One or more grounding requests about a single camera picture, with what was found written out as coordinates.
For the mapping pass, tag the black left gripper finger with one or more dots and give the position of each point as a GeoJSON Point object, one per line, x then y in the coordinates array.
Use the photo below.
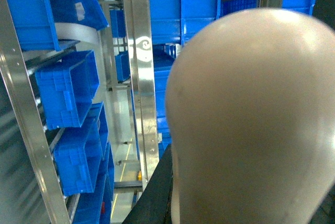
{"type": "Point", "coordinates": [154, 205]}

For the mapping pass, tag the beige plastic scoop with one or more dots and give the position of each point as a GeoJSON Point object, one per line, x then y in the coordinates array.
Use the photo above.
{"type": "Point", "coordinates": [250, 107]}

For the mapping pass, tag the white curved sheet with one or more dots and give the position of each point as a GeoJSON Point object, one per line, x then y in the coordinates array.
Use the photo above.
{"type": "Point", "coordinates": [77, 32]}

